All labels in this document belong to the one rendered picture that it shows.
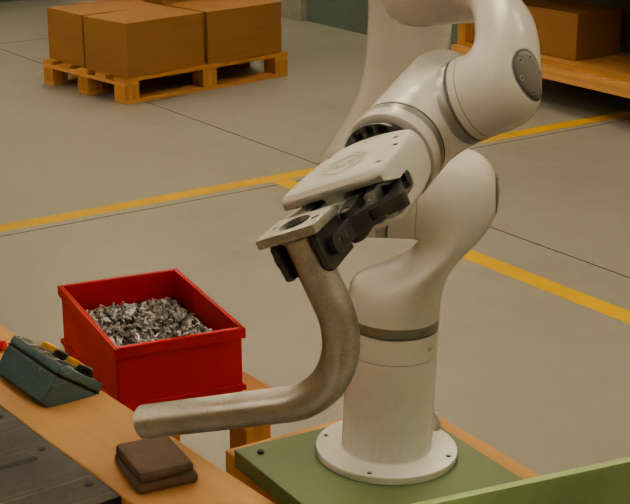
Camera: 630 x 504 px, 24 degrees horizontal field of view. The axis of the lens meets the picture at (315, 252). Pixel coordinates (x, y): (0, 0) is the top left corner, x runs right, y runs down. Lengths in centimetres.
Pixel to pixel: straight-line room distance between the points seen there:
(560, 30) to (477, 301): 320
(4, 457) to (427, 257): 60
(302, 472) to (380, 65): 54
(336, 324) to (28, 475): 83
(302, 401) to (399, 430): 74
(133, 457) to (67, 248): 385
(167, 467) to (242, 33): 685
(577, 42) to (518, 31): 667
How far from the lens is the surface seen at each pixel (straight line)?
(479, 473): 194
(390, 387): 187
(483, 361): 456
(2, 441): 198
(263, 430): 236
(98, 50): 824
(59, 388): 206
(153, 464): 182
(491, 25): 127
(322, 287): 111
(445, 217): 179
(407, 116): 124
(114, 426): 199
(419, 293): 183
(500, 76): 125
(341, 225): 111
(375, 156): 117
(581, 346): 472
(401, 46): 171
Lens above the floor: 174
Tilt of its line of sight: 18 degrees down
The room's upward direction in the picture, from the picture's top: straight up
